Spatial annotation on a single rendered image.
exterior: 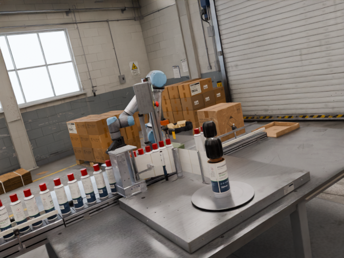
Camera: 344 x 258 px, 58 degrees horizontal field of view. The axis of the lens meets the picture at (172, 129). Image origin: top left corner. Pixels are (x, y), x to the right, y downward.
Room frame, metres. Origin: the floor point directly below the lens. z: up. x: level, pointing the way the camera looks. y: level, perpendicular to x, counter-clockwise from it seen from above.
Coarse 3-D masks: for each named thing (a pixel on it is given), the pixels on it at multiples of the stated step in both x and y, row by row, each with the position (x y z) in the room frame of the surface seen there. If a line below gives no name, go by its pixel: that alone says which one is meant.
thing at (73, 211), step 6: (264, 132) 2.41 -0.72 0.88; (246, 138) 2.33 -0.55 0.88; (234, 144) 2.23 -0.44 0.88; (150, 180) 1.84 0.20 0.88; (96, 198) 1.73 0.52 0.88; (108, 198) 1.70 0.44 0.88; (84, 204) 1.68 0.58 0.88; (90, 204) 1.66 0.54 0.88; (72, 210) 1.62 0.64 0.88; (78, 210) 1.61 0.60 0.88; (60, 216) 1.58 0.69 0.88; (66, 216) 1.57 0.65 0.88
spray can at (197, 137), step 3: (195, 129) 2.11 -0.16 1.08; (198, 129) 2.10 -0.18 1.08; (195, 132) 2.10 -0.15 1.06; (198, 132) 2.10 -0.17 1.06; (195, 135) 2.10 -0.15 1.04; (198, 135) 2.09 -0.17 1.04; (195, 138) 2.10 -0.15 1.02; (198, 138) 2.09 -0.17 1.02; (201, 138) 2.10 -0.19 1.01; (195, 141) 2.11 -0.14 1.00; (198, 141) 2.09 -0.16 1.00; (201, 141) 2.10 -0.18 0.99; (198, 144) 2.09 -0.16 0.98; (201, 144) 2.09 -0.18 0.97; (198, 147) 2.09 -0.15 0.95; (201, 147) 2.09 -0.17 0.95; (201, 150) 2.09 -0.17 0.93
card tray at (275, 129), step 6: (264, 126) 2.66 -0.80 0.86; (270, 126) 2.70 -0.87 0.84; (276, 126) 2.66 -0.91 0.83; (282, 126) 2.63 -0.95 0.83; (288, 126) 2.58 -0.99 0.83; (294, 126) 2.47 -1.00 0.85; (270, 132) 2.53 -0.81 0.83; (276, 132) 2.49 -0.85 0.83; (282, 132) 2.39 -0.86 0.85; (288, 132) 2.43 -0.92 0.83
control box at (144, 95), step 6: (138, 84) 1.95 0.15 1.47; (144, 84) 1.95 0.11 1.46; (138, 90) 1.95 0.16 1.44; (144, 90) 1.95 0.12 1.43; (150, 90) 1.97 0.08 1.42; (138, 96) 1.95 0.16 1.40; (144, 96) 1.95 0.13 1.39; (150, 96) 1.95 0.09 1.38; (138, 102) 1.95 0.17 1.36; (144, 102) 1.95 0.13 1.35; (150, 102) 1.95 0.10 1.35; (138, 108) 1.95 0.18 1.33; (144, 108) 1.95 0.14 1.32; (150, 108) 1.95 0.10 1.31
